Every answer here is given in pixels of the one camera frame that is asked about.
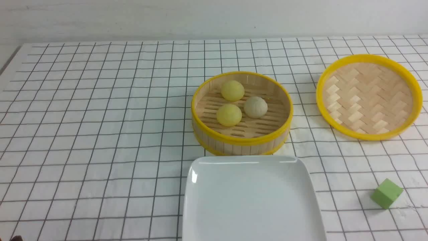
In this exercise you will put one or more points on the beige steamed bun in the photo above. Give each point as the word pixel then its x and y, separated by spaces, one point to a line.
pixel 255 107

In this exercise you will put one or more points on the white black-grid tablecloth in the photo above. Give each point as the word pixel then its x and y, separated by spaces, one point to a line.
pixel 97 139

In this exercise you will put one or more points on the yellow steamed bun front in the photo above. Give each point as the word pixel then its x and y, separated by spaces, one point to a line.
pixel 229 115

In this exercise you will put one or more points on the green cube block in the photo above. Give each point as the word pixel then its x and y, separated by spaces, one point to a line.
pixel 386 194

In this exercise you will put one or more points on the yellow steamed bun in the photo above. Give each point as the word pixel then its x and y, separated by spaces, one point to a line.
pixel 229 115
pixel 232 90

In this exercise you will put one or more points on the yellow-rimmed bamboo steamer basket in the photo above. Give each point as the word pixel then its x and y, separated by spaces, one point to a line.
pixel 251 136

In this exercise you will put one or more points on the white square plate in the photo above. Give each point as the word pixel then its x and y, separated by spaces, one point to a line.
pixel 250 198

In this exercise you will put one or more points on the yellow-rimmed woven steamer lid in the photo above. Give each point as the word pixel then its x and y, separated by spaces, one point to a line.
pixel 368 97

